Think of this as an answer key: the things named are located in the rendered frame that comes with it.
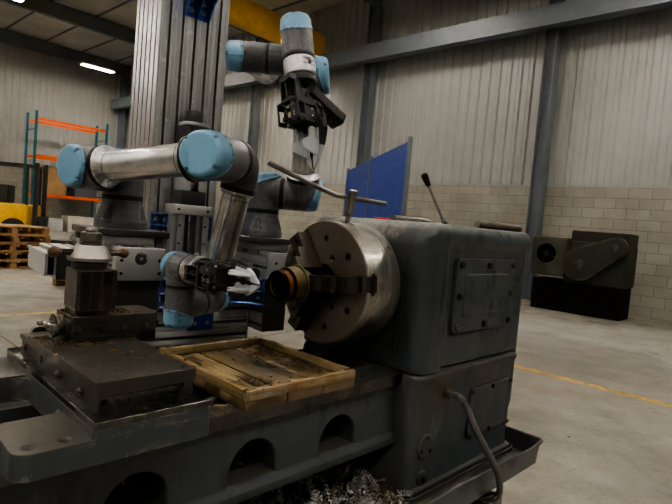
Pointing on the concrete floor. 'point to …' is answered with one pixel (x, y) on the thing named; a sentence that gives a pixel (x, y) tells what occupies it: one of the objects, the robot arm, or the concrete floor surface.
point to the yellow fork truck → (11, 212)
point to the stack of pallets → (19, 243)
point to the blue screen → (382, 183)
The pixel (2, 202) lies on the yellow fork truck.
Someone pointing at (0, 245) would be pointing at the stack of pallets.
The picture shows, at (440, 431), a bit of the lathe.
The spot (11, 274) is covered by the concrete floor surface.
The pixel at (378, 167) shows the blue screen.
